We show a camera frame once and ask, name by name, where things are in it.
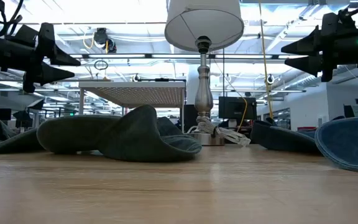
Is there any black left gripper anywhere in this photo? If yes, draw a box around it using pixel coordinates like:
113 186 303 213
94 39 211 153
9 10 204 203
0 22 81 93

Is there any blue denim cap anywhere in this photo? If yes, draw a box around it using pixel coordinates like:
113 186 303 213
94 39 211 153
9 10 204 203
249 117 321 155
156 116 185 137
314 115 358 174

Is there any dark green denim cap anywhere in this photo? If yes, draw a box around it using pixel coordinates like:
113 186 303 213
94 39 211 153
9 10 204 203
36 104 203 163

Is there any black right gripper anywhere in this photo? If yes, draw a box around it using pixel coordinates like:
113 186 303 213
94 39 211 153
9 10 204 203
280 25 358 83

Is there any black ceiling cable reel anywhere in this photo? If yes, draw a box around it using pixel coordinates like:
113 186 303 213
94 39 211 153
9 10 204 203
93 27 117 54

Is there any white perforated metal shelf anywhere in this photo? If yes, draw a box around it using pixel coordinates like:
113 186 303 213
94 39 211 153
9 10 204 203
78 81 186 134

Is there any black upright panel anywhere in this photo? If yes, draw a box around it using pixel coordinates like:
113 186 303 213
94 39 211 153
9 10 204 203
343 105 356 118

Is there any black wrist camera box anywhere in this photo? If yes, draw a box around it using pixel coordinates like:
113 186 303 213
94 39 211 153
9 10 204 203
4 24 39 47
321 11 358 35

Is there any bundled white lamp cord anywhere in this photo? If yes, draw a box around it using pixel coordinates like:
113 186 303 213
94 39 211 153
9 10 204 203
186 115 251 147

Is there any long yellow hanging cable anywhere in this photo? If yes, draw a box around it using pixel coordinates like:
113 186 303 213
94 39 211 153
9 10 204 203
258 0 275 119

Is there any short yellow cable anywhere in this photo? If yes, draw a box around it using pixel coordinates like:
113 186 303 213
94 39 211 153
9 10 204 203
235 96 249 133

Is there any black studio lamp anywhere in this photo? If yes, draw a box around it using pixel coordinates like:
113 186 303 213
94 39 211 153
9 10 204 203
12 98 45 128

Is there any silver lamp with white shade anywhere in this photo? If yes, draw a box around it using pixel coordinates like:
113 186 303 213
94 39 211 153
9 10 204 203
164 0 245 146

